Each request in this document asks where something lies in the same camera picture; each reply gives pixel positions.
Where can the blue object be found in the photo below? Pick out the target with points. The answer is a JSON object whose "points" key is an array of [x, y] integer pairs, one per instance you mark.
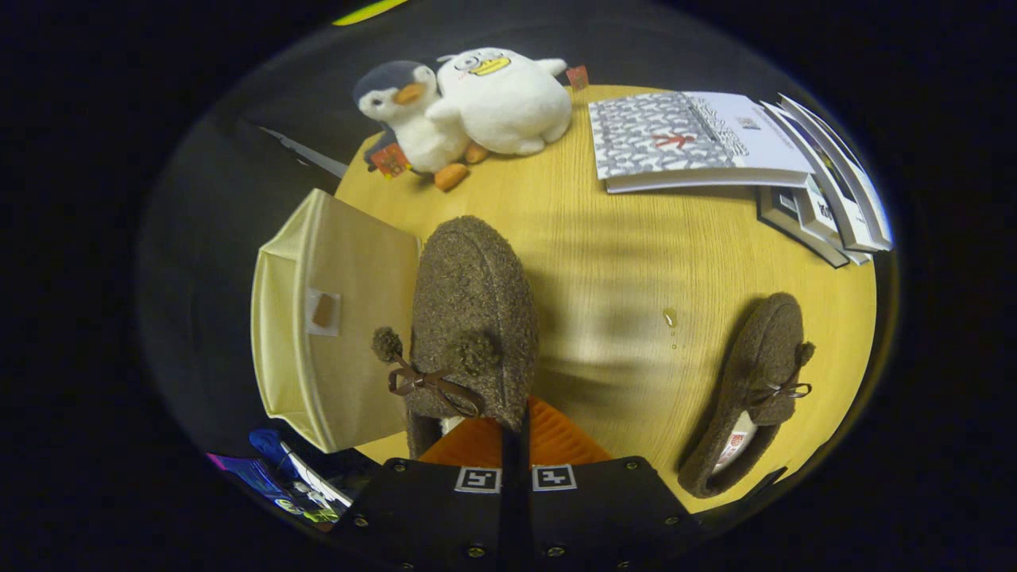
{"points": [[266, 445]]}

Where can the beige fabric storage box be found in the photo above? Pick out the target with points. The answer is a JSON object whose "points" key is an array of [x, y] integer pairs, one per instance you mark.
{"points": [[349, 357]]}

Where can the grey white penguin plush toy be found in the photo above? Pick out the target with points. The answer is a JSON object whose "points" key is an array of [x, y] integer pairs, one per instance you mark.
{"points": [[421, 135]]}

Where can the white book with dark cover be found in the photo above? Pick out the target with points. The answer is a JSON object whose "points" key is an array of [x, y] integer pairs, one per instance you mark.
{"points": [[810, 149]]}

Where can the dark edged book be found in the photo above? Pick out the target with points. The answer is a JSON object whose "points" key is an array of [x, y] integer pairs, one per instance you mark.
{"points": [[783, 216]]}

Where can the brown fuzzy shoe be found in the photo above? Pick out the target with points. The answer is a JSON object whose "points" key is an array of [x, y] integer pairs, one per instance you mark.
{"points": [[759, 357], [473, 302]]}

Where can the white duck plush toy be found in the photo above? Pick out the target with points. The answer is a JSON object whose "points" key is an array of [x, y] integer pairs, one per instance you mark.
{"points": [[500, 103]]}

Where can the white book with black lettering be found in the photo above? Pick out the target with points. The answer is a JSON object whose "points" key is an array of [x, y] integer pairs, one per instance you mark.
{"points": [[822, 213]]}

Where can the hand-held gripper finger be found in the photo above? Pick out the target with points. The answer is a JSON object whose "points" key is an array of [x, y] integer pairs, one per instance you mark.
{"points": [[508, 516], [524, 516]]}

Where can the colourful display screen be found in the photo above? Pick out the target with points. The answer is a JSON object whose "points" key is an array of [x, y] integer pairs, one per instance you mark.
{"points": [[262, 481]]}

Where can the grey patterned book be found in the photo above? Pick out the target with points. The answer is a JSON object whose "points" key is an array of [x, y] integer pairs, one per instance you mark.
{"points": [[667, 135]]}

